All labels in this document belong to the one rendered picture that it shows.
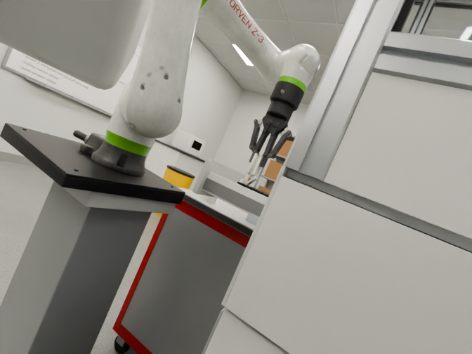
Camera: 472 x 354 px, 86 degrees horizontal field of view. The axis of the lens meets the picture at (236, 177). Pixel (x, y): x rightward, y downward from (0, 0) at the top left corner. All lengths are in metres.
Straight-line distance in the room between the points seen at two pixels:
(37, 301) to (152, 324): 0.51
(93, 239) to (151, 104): 0.38
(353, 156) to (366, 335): 0.14
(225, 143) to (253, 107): 1.05
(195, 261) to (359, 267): 0.87
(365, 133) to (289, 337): 0.19
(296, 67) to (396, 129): 0.61
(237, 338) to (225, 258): 0.74
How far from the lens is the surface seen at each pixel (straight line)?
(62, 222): 0.80
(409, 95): 0.26
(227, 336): 0.28
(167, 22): 0.63
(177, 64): 0.61
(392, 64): 0.27
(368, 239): 0.23
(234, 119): 6.14
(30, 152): 0.74
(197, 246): 1.05
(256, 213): 0.69
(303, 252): 0.24
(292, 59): 0.84
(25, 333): 0.91
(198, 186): 0.75
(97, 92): 4.01
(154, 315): 1.22
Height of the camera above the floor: 0.92
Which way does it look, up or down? 1 degrees down
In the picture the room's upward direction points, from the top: 24 degrees clockwise
